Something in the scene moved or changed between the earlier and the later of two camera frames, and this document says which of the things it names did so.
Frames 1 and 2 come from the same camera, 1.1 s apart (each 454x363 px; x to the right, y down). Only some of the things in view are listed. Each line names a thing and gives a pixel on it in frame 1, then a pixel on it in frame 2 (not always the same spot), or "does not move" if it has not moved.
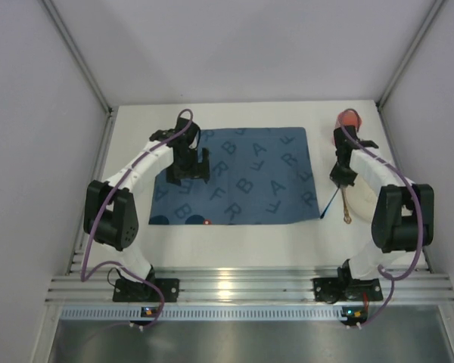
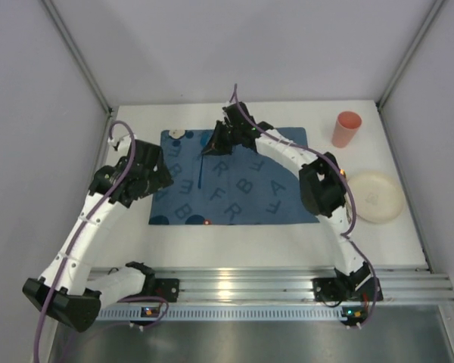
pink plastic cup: x=348 y=117 does not move
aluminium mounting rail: x=245 y=284 does not move
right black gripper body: x=342 y=176 to x=225 y=133
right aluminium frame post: x=412 y=51 does not move
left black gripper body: x=189 y=172 to x=156 y=175
